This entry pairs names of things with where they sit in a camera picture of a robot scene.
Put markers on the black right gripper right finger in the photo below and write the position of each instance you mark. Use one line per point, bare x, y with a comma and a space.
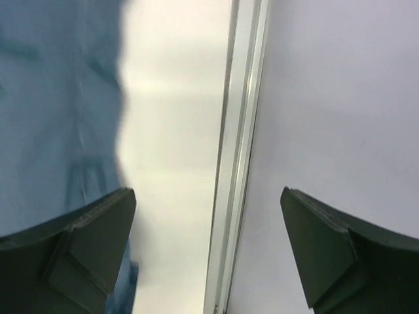
346, 264

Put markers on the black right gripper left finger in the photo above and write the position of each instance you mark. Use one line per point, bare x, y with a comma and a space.
69, 264

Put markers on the blue cartoon print pillowcase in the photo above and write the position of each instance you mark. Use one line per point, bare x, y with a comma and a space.
61, 107

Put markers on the aluminium table frame rail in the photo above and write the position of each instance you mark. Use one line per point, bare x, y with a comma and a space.
245, 55

